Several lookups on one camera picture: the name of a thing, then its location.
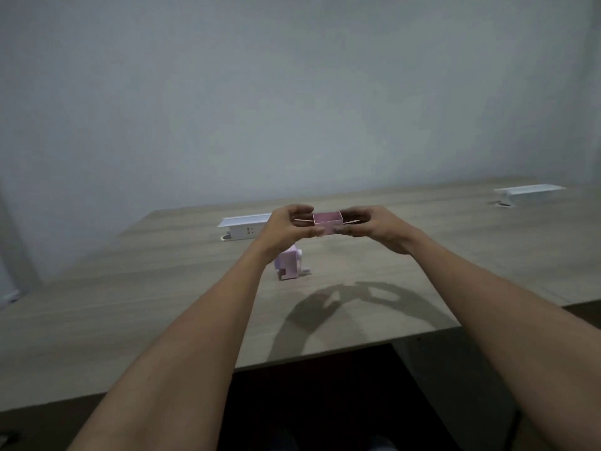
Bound person's left hand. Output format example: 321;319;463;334
256;204;325;259

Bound person's right hand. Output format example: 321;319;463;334
336;205;422;255

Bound small pink paper box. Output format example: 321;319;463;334
293;210;363;235

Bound person's left forearm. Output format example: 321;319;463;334
67;240;280;451

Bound person's right forearm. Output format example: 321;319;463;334
404;230;601;451

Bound pink pencil sharpener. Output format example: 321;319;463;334
274;245;311;281

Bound white desk power socket box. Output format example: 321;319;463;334
218;213;274;242
494;184;566;207

